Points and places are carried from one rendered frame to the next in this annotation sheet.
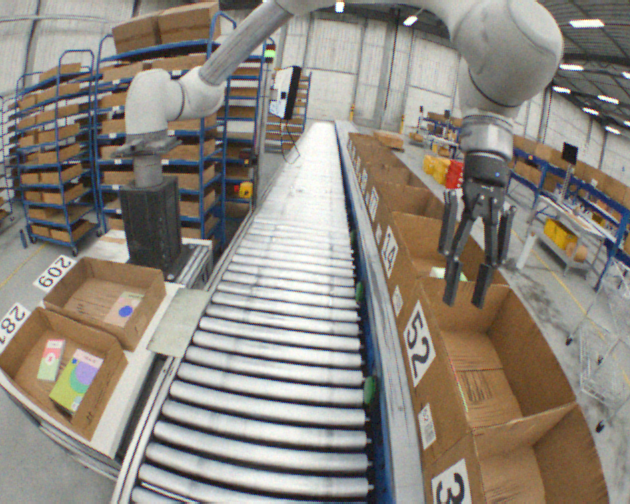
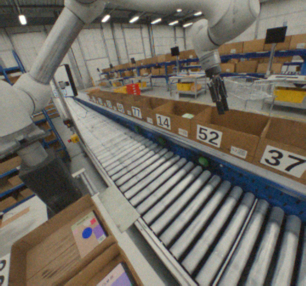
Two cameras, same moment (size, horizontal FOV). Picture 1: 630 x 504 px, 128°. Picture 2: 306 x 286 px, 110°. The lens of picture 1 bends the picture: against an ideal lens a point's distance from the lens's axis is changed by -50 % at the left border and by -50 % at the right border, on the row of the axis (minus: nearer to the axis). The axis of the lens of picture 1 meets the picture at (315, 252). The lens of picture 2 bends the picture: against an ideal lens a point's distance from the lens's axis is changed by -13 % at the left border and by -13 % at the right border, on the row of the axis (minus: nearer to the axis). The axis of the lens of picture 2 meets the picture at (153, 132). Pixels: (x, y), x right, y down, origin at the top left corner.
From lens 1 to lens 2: 0.41 m
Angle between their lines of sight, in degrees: 30
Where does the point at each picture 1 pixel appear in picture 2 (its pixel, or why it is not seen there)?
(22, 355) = not seen: outside the picture
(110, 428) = not seen: outside the picture
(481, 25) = (232, 16)
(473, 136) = (210, 61)
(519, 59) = (245, 26)
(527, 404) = (249, 130)
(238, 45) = (57, 51)
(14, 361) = not seen: outside the picture
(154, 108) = (18, 109)
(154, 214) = (60, 172)
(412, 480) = (255, 167)
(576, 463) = (293, 130)
